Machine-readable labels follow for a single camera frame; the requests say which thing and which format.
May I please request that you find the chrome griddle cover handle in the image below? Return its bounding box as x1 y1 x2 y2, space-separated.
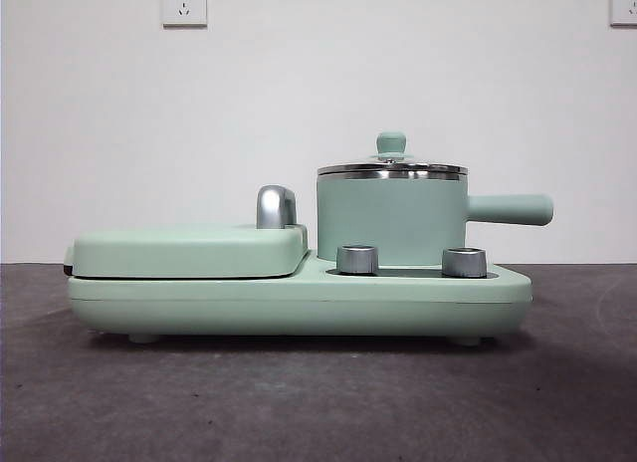
255 184 300 230

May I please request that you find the green hinged griddle cover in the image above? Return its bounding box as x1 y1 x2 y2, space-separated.
64 221 310 280

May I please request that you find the green breakfast machine base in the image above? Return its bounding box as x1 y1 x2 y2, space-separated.
67 250 532 345

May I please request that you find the white wall socket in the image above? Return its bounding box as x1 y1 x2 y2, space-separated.
159 0 208 29
608 0 637 28

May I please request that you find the green pot with side handle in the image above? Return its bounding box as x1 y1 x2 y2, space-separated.
316 172 554 264

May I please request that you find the silver control knob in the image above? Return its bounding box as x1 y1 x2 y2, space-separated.
441 246 488 278
335 244 380 275

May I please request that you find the glass lid with green knob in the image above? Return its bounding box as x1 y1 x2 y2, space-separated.
317 130 469 179

